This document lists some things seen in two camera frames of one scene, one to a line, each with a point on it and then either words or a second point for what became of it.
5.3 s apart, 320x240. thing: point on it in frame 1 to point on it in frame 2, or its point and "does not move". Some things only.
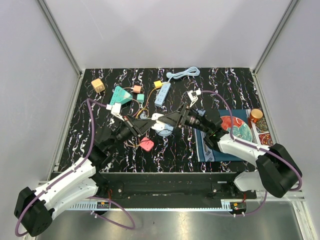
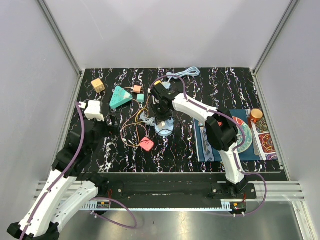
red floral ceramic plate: [240, 129] does not move
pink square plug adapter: [146, 144] does not move
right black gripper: [176, 118] to [158, 118]
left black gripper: [141, 125] to [114, 129]
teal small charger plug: [140, 98] does not move
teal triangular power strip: [120, 96] does not move
